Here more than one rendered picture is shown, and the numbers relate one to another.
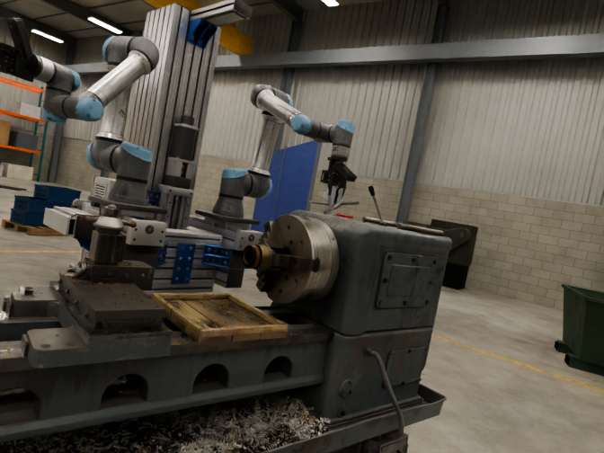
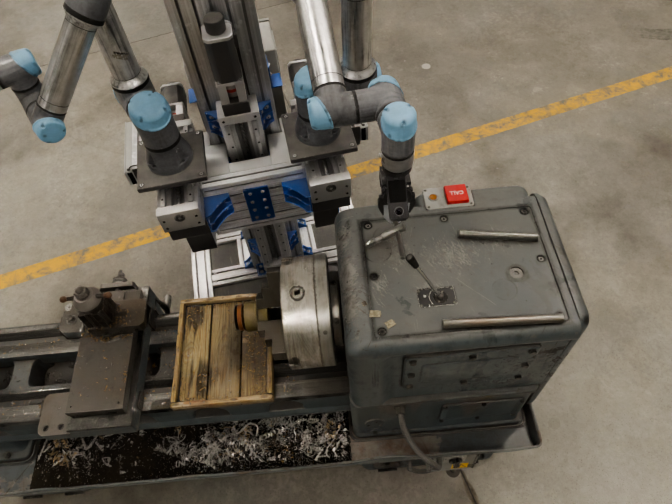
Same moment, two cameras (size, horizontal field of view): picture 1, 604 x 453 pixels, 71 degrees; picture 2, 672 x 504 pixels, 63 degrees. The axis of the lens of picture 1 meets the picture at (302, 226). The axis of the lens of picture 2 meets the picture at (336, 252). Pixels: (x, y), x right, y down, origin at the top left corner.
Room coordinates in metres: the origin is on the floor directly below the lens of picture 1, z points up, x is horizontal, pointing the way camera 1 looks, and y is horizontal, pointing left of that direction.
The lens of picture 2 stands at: (1.03, -0.56, 2.45)
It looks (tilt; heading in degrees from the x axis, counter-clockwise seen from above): 56 degrees down; 41
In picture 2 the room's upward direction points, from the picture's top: 6 degrees counter-clockwise
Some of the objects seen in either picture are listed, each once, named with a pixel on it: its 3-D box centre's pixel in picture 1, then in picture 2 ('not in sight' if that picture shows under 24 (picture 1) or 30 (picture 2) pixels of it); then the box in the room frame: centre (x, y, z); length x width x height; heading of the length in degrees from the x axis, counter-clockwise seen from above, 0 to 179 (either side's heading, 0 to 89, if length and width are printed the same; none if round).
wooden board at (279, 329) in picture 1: (217, 315); (225, 348); (1.34, 0.22, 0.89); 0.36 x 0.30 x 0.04; 41
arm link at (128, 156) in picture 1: (134, 160); (152, 118); (1.68, 0.70, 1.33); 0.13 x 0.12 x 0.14; 69
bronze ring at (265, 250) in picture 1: (259, 257); (252, 316); (1.42, 0.12, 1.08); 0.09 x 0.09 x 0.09; 41
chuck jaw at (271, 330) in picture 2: (293, 262); (278, 341); (1.40, 0.01, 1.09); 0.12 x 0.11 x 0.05; 41
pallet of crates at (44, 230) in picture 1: (54, 209); not in sight; (7.40, 4.31, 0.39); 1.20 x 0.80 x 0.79; 154
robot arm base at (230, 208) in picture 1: (229, 205); (316, 119); (2.05, 0.36, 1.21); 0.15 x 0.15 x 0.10
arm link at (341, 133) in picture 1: (342, 134); (398, 130); (1.80, -0.10, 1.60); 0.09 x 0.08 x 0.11; 47
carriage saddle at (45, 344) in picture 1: (83, 315); (98, 358); (1.08, 0.52, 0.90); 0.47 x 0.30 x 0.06; 41
